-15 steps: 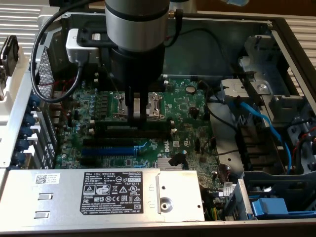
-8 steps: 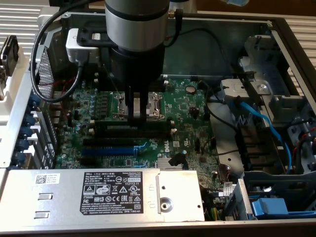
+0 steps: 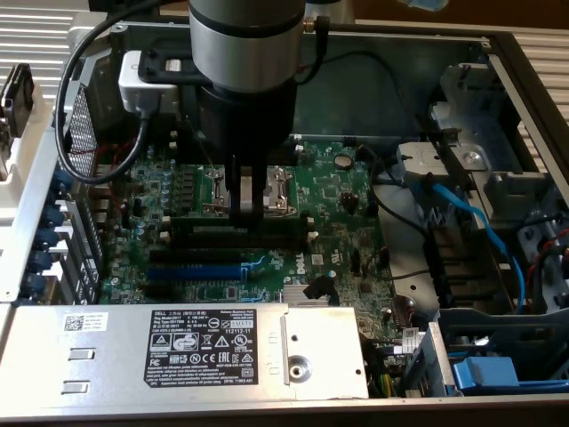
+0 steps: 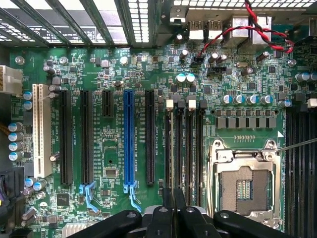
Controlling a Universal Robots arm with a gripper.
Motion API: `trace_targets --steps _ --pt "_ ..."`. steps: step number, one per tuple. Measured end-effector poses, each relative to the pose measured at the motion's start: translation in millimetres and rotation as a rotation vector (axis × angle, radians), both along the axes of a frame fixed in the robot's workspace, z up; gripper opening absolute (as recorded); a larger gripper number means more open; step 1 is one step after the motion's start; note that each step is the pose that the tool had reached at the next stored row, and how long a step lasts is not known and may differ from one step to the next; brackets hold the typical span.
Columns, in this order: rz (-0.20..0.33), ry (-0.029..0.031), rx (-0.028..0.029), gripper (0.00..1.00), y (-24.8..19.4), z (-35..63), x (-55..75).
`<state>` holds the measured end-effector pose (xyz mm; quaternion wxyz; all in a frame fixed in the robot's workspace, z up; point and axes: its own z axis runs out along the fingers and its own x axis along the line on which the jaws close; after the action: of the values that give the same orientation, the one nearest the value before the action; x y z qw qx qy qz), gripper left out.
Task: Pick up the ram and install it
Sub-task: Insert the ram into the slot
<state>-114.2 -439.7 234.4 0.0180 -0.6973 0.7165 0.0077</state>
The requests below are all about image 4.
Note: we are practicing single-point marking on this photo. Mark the white expansion slot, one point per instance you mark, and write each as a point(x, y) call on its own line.
point(40, 129)

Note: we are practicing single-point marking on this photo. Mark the white power connector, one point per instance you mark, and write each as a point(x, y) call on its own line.
point(10, 80)

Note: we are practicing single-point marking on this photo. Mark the black RAM slot white latches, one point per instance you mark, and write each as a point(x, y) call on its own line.
point(290, 173)
point(312, 173)
point(189, 148)
point(168, 148)

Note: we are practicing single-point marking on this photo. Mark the silver CPU socket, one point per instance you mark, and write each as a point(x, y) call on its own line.
point(244, 173)

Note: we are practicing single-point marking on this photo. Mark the black power connector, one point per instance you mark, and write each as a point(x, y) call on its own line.
point(10, 188)

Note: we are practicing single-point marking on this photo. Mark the short black expansion slot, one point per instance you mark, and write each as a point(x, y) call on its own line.
point(107, 104)

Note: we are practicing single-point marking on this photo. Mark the silver finned chipset heatsink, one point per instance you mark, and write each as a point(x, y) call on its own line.
point(74, 230)

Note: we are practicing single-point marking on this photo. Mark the grey open PC case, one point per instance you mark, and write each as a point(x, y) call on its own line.
point(158, 24)

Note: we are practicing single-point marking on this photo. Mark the blue expansion slot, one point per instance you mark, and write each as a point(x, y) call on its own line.
point(128, 136)

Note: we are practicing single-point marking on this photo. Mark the silver USB port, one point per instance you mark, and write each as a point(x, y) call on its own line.
point(196, 29)
point(215, 29)

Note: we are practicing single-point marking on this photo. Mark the long black expansion slot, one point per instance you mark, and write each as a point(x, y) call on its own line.
point(87, 136)
point(150, 136)
point(66, 136)

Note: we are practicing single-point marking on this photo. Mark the green Dell motherboard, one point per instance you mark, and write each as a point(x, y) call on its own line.
point(114, 138)

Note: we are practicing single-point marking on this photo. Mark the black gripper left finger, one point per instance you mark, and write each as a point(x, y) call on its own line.
point(158, 223)

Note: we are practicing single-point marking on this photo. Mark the large silver port block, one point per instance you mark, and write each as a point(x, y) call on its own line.
point(236, 32)
point(261, 31)

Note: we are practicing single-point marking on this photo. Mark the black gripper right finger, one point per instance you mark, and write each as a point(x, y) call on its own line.
point(190, 223)

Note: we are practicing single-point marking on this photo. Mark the thin metal locking lever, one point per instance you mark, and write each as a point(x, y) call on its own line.
point(297, 145)

